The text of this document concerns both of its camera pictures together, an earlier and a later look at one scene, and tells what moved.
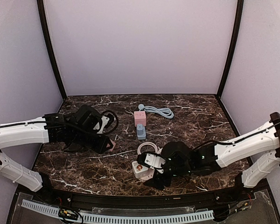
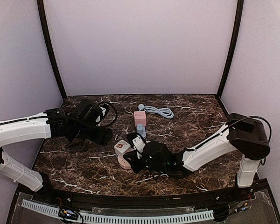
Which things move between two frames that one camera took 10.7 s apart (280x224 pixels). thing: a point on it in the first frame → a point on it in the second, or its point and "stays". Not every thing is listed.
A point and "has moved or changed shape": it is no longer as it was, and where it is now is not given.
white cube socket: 138,170 has moved or changed shape
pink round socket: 150,174 → 123,163
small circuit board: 68,213 stays
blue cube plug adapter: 141,132 stays
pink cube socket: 140,117 stays
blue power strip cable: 166,113 stays
